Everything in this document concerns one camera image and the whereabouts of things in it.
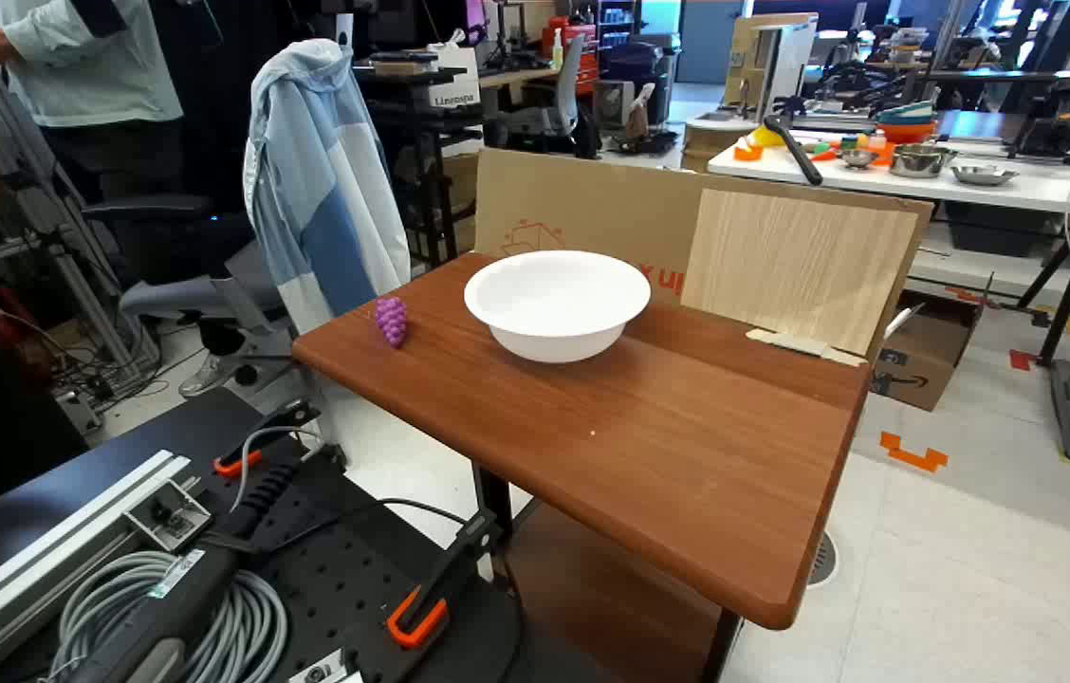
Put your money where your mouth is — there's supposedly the small metal bowl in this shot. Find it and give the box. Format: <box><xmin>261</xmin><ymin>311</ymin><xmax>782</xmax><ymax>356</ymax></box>
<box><xmin>947</xmin><ymin>156</ymin><xmax>1016</xmax><ymax>189</ymax></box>

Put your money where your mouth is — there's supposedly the grey metal stand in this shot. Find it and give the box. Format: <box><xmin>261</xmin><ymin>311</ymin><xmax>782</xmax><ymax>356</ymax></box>
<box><xmin>0</xmin><ymin>61</ymin><xmax>167</xmax><ymax>394</ymax></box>

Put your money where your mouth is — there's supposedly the person in light green shirt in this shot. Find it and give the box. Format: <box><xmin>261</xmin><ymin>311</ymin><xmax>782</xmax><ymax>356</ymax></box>
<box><xmin>0</xmin><ymin>0</ymin><xmax>188</xmax><ymax>204</ymax></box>

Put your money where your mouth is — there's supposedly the black corrugated hose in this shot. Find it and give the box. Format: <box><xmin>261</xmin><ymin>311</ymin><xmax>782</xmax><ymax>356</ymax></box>
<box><xmin>58</xmin><ymin>443</ymin><xmax>349</xmax><ymax>683</ymax></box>

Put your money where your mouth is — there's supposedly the dark metal bowl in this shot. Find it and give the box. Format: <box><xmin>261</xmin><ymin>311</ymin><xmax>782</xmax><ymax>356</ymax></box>
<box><xmin>886</xmin><ymin>144</ymin><xmax>947</xmax><ymax>182</ymax></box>

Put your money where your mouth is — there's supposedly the white work table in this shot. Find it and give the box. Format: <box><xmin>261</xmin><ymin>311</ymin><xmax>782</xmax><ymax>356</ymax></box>
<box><xmin>707</xmin><ymin>126</ymin><xmax>1070</xmax><ymax>220</ymax></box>

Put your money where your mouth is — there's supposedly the large brown cardboard box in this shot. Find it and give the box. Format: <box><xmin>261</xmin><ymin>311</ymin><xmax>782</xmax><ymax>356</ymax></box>
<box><xmin>469</xmin><ymin>149</ymin><xmax>710</xmax><ymax>308</ymax></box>

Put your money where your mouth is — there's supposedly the grey cable coil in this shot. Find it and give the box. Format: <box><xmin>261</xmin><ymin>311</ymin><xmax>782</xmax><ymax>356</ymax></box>
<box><xmin>45</xmin><ymin>547</ymin><xmax>291</xmax><ymax>683</ymax></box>

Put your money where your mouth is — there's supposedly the blue white cloth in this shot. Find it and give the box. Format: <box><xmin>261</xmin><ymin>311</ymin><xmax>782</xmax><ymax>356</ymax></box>
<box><xmin>237</xmin><ymin>32</ymin><xmax>412</xmax><ymax>337</ymax></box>

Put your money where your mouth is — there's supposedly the black office chair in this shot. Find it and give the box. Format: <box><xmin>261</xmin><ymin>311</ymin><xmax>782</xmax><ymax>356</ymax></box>
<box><xmin>75</xmin><ymin>187</ymin><xmax>301</xmax><ymax>365</ymax></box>

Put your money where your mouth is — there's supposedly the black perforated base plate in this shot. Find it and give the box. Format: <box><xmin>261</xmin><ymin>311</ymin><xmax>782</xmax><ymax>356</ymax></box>
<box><xmin>0</xmin><ymin>383</ymin><xmax>527</xmax><ymax>683</ymax></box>

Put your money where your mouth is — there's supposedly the black long handle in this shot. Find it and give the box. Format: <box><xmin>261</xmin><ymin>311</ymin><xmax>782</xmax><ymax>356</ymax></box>
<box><xmin>758</xmin><ymin>115</ymin><xmax>826</xmax><ymax>189</ymax></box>

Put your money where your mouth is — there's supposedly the small cardboard box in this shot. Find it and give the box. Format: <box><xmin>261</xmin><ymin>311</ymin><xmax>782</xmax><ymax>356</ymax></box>
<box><xmin>870</xmin><ymin>280</ymin><xmax>987</xmax><ymax>413</ymax></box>

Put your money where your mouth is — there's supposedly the black clamp orange handle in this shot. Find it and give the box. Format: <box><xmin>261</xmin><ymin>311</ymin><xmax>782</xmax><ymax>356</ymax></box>
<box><xmin>208</xmin><ymin>398</ymin><xmax>322</xmax><ymax>485</ymax></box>
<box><xmin>384</xmin><ymin>509</ymin><xmax>503</xmax><ymax>656</ymax></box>

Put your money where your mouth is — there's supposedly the silver metal bracket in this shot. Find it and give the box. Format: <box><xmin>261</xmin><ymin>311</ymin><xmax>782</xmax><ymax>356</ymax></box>
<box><xmin>126</xmin><ymin>483</ymin><xmax>215</xmax><ymax>552</ymax></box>

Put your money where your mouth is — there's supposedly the purple grape toy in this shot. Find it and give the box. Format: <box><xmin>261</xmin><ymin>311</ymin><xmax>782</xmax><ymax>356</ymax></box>
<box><xmin>369</xmin><ymin>290</ymin><xmax>412</xmax><ymax>354</ymax></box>

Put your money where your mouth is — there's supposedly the aluminium rail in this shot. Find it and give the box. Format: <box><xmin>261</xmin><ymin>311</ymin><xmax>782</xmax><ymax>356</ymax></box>
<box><xmin>0</xmin><ymin>447</ymin><xmax>198</xmax><ymax>677</ymax></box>

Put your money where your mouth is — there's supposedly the brown wooden table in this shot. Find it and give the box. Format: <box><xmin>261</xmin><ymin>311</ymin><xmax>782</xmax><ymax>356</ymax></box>
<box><xmin>288</xmin><ymin>247</ymin><xmax>875</xmax><ymax>683</ymax></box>

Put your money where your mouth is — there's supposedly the upright cardboard box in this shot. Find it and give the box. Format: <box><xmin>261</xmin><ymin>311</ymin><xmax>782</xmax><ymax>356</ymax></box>
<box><xmin>719</xmin><ymin>12</ymin><xmax>823</xmax><ymax>126</ymax></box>

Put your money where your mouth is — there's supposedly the yellow orange plastic part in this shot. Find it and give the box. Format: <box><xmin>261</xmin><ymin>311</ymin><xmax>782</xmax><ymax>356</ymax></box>
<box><xmin>731</xmin><ymin>121</ymin><xmax>790</xmax><ymax>168</ymax></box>

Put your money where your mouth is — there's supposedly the light wood panel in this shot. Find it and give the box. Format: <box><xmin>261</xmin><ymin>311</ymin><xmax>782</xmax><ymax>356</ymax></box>
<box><xmin>678</xmin><ymin>182</ymin><xmax>938</xmax><ymax>371</ymax></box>

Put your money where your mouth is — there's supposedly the white bowl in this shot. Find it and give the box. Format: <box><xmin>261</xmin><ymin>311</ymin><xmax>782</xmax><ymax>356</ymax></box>
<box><xmin>460</xmin><ymin>247</ymin><xmax>655</xmax><ymax>367</ymax></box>

